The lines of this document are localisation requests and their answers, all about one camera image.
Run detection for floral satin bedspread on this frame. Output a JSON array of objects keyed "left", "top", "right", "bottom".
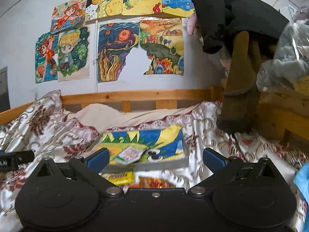
[{"left": 1, "top": 91, "right": 308, "bottom": 231}]

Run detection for yellow snack packet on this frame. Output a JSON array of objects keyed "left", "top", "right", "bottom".
[{"left": 102, "top": 171, "right": 135, "bottom": 186}]

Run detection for blond boy drawing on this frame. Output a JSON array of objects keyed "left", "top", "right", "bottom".
[{"left": 57, "top": 26, "right": 90, "bottom": 82}]

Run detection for blue plastic bag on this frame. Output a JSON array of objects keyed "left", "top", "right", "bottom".
[{"left": 294, "top": 163, "right": 309, "bottom": 203}]

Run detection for wooden bed frame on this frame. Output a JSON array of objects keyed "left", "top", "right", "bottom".
[{"left": 0, "top": 85, "right": 309, "bottom": 146}]

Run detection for orange red snack bag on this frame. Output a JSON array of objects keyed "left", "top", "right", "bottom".
[{"left": 129, "top": 177, "right": 176, "bottom": 189}]

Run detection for grey door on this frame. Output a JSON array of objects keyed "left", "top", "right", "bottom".
[{"left": 0, "top": 67, "right": 10, "bottom": 112}]

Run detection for landscape fields drawing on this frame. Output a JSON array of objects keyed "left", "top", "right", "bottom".
[{"left": 139, "top": 17, "right": 184, "bottom": 75}]

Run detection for white green pouch snack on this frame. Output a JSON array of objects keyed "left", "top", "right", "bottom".
[{"left": 114, "top": 146, "right": 147, "bottom": 165}]

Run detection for starry swirl drawing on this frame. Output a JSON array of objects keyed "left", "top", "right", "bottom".
[{"left": 97, "top": 21, "right": 139, "bottom": 83}]

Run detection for anime girl orange drawing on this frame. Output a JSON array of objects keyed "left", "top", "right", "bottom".
[{"left": 35, "top": 32, "right": 59, "bottom": 83}]

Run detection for grey tray with colourful liner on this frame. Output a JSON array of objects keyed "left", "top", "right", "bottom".
[{"left": 89, "top": 125, "right": 189, "bottom": 173}]

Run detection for olive brown hanging trousers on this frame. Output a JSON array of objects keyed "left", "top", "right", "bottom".
[{"left": 217, "top": 31, "right": 262, "bottom": 134}]

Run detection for cream pillow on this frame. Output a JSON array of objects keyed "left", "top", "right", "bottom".
[{"left": 67, "top": 104, "right": 196, "bottom": 133}]

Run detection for clear plastic bag of clothes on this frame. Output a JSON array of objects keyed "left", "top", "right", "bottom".
[{"left": 256, "top": 20, "right": 308, "bottom": 96}]

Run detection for black hanging garment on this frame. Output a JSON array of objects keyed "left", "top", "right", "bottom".
[{"left": 192, "top": 0, "right": 289, "bottom": 54}]

